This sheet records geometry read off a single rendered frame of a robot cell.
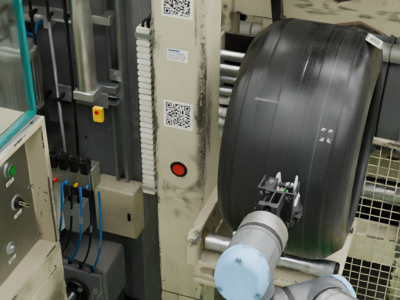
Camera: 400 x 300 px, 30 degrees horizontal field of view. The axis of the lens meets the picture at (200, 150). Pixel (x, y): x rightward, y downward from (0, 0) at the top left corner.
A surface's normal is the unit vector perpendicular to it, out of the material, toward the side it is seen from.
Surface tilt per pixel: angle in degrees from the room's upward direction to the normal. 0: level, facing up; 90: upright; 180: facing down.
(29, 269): 0
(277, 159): 69
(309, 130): 53
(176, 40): 90
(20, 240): 90
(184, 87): 90
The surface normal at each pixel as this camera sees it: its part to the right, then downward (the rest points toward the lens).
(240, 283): -0.33, 0.33
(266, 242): 0.59, -0.61
